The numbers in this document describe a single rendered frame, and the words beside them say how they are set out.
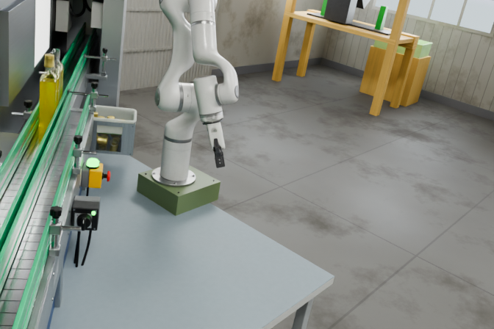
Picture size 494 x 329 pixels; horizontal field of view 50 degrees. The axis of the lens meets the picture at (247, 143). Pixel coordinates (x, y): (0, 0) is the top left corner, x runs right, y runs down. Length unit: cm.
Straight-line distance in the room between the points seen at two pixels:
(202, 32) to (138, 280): 88
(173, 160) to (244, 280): 62
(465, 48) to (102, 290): 717
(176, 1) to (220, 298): 110
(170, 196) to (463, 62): 663
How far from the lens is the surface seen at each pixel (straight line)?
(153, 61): 637
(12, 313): 126
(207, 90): 186
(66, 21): 327
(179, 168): 224
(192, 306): 176
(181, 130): 218
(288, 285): 193
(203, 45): 191
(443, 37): 844
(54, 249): 141
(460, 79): 838
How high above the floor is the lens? 186
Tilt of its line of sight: 21 degrees down
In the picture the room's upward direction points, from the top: 10 degrees clockwise
